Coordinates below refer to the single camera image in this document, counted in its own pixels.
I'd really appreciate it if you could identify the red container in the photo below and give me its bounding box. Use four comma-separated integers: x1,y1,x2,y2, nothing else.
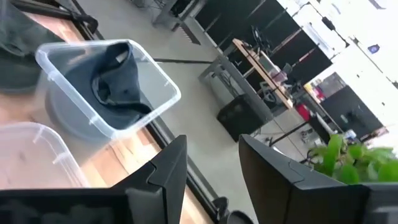
295,104,312,122

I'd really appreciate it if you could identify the black box on floor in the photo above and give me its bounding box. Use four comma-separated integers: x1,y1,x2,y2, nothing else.
216,94,266,142

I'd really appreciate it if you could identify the dark green baseball cap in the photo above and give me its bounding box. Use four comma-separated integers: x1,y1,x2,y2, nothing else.
0,0,65,95

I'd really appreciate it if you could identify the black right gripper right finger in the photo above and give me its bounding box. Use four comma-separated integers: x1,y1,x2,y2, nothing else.
238,133,371,224

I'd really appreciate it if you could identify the black cabinet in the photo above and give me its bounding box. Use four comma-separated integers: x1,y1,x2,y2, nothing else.
320,85,385,140

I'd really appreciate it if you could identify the clear plastic container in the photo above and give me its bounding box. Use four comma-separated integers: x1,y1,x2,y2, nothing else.
35,39,182,140
0,121,91,189

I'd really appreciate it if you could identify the navy blue baseball cap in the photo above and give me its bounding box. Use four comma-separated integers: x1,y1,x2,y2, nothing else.
46,42,154,131

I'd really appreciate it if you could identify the wooden top background table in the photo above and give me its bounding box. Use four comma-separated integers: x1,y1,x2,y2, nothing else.
198,39,295,125

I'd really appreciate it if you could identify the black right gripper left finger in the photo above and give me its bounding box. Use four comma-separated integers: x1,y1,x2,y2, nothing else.
113,134,188,224

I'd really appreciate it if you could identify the green plant in black pot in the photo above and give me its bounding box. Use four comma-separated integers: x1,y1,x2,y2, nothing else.
228,133,398,224

